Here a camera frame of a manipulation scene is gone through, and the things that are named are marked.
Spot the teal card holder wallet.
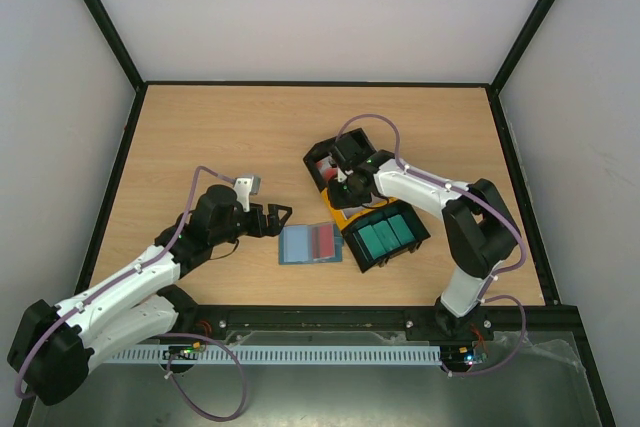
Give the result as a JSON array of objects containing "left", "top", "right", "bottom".
[{"left": 278, "top": 222, "right": 344, "bottom": 265}]

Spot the light blue slotted cable duct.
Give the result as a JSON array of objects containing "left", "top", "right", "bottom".
[{"left": 108, "top": 344, "right": 441, "bottom": 366}]

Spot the teal card stack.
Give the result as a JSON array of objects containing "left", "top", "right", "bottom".
[{"left": 355, "top": 215, "right": 415, "bottom": 260}]

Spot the black aluminium frame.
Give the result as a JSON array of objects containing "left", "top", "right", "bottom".
[{"left": 14, "top": 0, "right": 617, "bottom": 427}]

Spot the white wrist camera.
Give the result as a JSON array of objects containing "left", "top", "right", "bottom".
[
  {"left": 336, "top": 167, "right": 350, "bottom": 184},
  {"left": 233, "top": 174, "right": 261, "bottom": 212}
]

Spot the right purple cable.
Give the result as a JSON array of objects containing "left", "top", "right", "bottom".
[{"left": 334, "top": 113, "right": 528, "bottom": 379}]

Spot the red circle credit card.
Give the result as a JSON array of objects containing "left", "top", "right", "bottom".
[{"left": 311, "top": 223, "right": 335, "bottom": 260}]

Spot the black bin with red cards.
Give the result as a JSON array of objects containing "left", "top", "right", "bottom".
[{"left": 303, "top": 128, "right": 376, "bottom": 191}]

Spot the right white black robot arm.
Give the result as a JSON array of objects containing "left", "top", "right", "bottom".
[{"left": 328, "top": 134, "right": 522, "bottom": 337}]

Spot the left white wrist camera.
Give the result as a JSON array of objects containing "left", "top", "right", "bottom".
[{"left": 233, "top": 174, "right": 261, "bottom": 212}]

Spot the yellow bin with cards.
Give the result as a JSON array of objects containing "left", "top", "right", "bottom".
[{"left": 319, "top": 188, "right": 397, "bottom": 232}]

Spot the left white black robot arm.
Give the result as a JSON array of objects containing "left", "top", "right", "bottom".
[{"left": 7, "top": 178, "right": 293, "bottom": 405}]

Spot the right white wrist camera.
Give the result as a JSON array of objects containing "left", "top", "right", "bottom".
[{"left": 336, "top": 167, "right": 350, "bottom": 184}]

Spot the stack of white red cards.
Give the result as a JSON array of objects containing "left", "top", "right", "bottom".
[{"left": 316, "top": 156, "right": 338, "bottom": 182}]

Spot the black bin with teal cards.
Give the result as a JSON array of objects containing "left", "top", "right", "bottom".
[{"left": 341, "top": 201, "right": 431, "bottom": 273}]

